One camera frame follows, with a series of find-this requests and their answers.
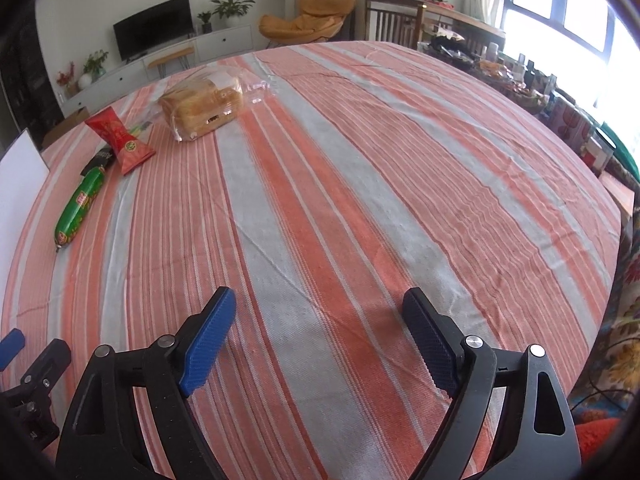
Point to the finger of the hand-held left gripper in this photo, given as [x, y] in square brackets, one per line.
[10, 350]
[45, 367]

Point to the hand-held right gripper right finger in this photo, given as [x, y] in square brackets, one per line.
[432, 345]

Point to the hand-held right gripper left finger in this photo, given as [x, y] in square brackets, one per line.
[207, 345]

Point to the striped orange white cloth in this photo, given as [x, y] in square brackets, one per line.
[350, 210]

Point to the green sausage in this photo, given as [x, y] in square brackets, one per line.
[77, 205]

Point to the orange fluffy cushion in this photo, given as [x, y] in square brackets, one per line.
[600, 435]

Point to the floral patterned cloth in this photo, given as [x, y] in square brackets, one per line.
[625, 310]

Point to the black snack packet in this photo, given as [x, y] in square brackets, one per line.
[97, 160]

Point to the red snack packet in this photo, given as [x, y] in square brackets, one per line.
[120, 142]

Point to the green yellow snack packet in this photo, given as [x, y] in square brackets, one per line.
[141, 130]

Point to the cardboard box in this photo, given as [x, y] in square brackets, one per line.
[65, 127]

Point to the bagged bread loaf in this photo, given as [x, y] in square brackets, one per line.
[200, 107]

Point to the pile of assorted household goods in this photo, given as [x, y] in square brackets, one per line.
[540, 90]

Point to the red flower arrangement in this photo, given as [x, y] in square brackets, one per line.
[65, 77]

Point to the wooden top side table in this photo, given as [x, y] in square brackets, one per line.
[167, 55]

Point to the green plant in white vase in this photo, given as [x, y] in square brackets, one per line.
[95, 67]

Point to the white television cabinet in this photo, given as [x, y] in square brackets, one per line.
[220, 42]

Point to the black flat television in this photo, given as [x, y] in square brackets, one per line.
[152, 27]

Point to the small potted plant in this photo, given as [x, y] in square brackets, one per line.
[205, 22]

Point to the wooden slatted crib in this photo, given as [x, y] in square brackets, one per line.
[400, 22]

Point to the large leafy potted plant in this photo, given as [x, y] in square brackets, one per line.
[231, 10]

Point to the orange lounge chair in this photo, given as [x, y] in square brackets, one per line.
[305, 20]

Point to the large bright window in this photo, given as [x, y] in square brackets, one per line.
[575, 10]

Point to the black wall cabinet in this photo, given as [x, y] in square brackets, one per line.
[25, 75]

